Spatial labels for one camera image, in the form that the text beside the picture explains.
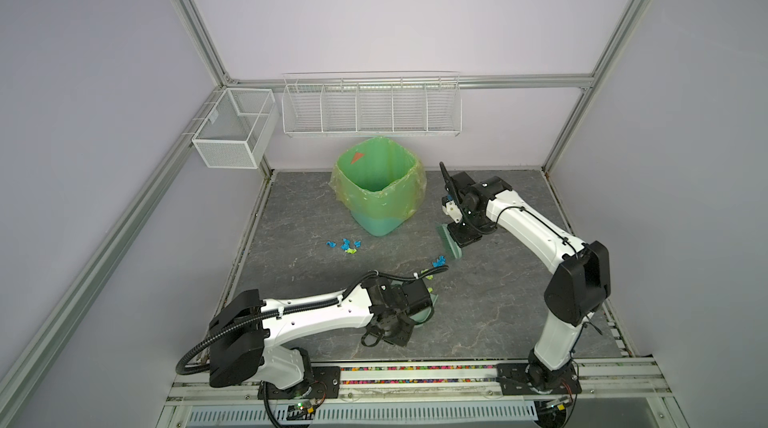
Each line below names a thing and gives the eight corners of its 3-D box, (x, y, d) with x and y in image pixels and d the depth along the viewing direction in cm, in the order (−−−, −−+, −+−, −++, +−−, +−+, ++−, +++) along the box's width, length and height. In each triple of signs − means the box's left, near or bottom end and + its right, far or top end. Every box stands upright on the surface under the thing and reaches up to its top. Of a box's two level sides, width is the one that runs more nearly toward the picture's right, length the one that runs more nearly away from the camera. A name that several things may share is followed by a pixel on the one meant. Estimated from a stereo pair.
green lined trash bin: (332, 216, 109) (318, 166, 89) (373, 180, 120) (369, 129, 100) (387, 256, 98) (384, 209, 78) (426, 213, 109) (432, 163, 89)
